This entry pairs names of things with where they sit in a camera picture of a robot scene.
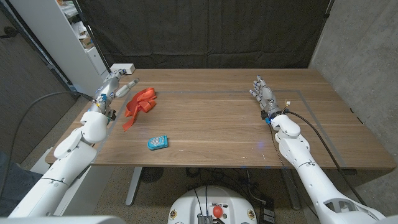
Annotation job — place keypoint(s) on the orange ribbon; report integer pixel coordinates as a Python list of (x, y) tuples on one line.
[(140, 102)]

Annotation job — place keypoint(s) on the black slanted stand pole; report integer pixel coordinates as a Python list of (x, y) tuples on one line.
[(93, 40)]

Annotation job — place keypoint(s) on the black floor power strip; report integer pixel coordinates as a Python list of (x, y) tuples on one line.
[(267, 215)]

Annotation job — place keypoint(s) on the black curtain backdrop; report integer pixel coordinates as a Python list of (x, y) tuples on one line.
[(205, 31)]

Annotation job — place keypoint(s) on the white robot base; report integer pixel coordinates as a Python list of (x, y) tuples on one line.
[(186, 205)]

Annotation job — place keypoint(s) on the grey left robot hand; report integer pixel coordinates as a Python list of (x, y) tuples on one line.
[(107, 90)]

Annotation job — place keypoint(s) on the round black floor fan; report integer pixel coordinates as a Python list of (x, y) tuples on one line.
[(151, 174)]

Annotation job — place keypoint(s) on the grey metal table leg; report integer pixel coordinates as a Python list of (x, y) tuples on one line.
[(133, 186), (290, 193)]

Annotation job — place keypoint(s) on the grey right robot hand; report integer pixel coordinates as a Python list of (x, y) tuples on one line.
[(266, 96)]

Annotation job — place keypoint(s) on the white shelf cabinet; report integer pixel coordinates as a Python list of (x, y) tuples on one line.
[(59, 40)]

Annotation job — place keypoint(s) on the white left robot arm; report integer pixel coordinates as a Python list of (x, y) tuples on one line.
[(71, 155)]

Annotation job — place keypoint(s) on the white power strip box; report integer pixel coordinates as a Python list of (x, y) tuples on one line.
[(127, 67)]

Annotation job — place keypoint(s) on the red emergency stop button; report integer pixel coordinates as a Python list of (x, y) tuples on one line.
[(217, 211)]

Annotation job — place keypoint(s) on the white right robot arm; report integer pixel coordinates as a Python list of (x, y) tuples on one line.
[(311, 174)]

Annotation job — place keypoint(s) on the person leg in jeans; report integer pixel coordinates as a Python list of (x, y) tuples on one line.
[(15, 186)]

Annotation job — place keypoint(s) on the small cardboard box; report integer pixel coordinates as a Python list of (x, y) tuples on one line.
[(86, 42)]

